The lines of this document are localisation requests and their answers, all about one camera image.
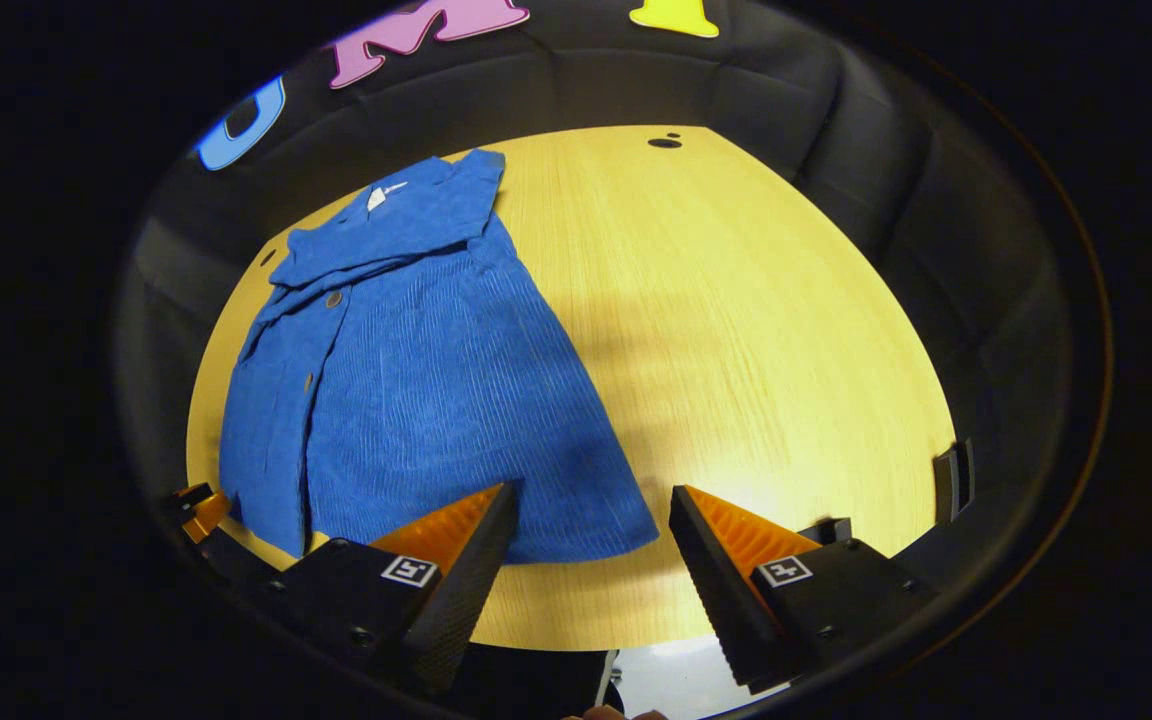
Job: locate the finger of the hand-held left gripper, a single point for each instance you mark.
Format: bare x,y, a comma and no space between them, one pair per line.
208,510

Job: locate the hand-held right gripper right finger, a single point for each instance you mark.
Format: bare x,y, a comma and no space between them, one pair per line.
716,600

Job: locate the black table edge clamp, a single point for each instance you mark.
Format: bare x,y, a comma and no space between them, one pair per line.
954,480

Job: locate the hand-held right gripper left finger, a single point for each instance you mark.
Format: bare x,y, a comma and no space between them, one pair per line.
466,590

